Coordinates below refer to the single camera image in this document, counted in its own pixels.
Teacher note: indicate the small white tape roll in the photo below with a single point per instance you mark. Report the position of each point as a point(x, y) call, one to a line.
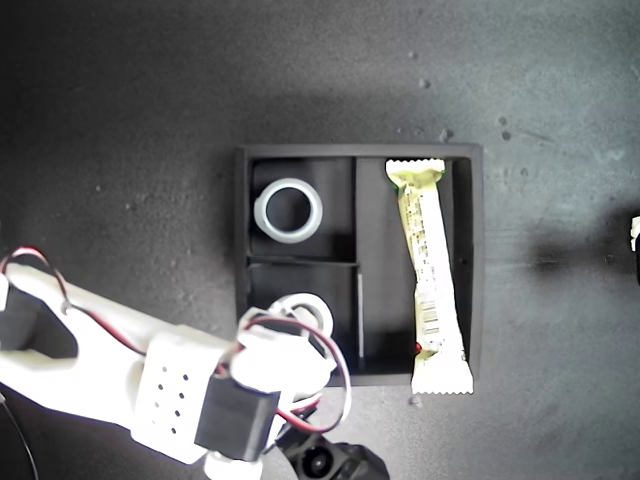
point(320, 306)

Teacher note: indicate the large white tape roll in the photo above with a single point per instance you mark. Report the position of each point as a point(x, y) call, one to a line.
point(262, 220)

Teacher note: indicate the snack bar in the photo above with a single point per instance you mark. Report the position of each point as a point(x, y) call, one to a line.
point(430, 260)

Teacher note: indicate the black tray with wells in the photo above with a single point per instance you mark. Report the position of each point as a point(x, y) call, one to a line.
point(380, 280)

